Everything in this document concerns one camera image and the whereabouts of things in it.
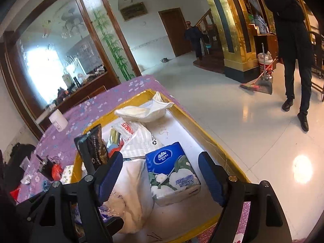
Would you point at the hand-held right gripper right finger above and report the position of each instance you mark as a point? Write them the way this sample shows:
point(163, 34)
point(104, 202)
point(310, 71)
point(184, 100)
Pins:
point(211, 177)

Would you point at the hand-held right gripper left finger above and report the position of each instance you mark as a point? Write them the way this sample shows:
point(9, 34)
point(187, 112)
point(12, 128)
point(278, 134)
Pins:
point(108, 179)

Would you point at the white soft bundle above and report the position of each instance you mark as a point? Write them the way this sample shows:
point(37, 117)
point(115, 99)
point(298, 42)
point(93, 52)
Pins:
point(134, 182)

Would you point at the black snack packet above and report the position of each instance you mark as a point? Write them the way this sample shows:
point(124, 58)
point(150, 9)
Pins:
point(93, 146)

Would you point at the blue white tissue pack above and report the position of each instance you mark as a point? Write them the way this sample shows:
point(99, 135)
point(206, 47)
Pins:
point(167, 162)

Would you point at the white plastic bag red print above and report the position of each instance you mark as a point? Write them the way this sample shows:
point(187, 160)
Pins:
point(141, 141)

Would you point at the white foam box yellow tape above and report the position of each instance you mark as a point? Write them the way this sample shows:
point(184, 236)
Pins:
point(177, 131)

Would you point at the small floral tissue pack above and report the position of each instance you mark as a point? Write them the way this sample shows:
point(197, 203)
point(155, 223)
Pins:
point(66, 174)

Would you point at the orange plastic bag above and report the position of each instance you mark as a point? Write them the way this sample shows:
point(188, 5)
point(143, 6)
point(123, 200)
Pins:
point(57, 171)

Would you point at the purple floral tablecloth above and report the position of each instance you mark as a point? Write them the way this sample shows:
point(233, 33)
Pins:
point(83, 108)

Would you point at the white plastic jar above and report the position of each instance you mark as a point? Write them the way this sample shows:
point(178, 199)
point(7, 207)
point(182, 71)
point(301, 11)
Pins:
point(58, 120)

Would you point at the clear plastic bag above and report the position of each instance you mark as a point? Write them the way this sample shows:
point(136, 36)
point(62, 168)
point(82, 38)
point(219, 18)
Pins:
point(26, 172)

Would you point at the black bag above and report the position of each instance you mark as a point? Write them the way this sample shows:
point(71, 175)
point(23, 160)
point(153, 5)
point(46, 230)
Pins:
point(17, 154)

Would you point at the wooden sideboard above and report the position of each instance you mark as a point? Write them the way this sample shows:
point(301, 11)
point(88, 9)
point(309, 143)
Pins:
point(96, 81)

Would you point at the grey dustpan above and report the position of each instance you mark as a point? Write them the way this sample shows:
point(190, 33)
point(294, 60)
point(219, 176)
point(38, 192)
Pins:
point(265, 87)

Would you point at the wooden staircase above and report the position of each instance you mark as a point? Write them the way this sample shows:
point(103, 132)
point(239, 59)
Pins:
point(210, 63)

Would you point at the white red bucket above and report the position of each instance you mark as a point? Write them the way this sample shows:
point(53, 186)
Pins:
point(264, 67)

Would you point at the small metal floor object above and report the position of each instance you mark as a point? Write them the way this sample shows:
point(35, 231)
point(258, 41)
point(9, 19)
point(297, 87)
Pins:
point(164, 60)

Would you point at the blue stool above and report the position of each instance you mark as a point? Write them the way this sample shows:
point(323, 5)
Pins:
point(207, 48)

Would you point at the golden pillar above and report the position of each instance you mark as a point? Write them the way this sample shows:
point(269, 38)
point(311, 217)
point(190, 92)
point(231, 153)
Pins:
point(235, 43)

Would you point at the wooden altar cabinet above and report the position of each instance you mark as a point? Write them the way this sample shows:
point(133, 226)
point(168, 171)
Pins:
point(265, 43)

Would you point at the wooden framed glass partition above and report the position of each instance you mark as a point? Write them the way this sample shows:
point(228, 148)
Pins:
point(50, 43)

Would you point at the brown wooden door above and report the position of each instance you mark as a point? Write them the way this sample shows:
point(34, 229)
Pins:
point(174, 30)

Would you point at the framed wall picture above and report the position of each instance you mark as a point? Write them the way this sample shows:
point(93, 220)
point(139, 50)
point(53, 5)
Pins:
point(133, 11)

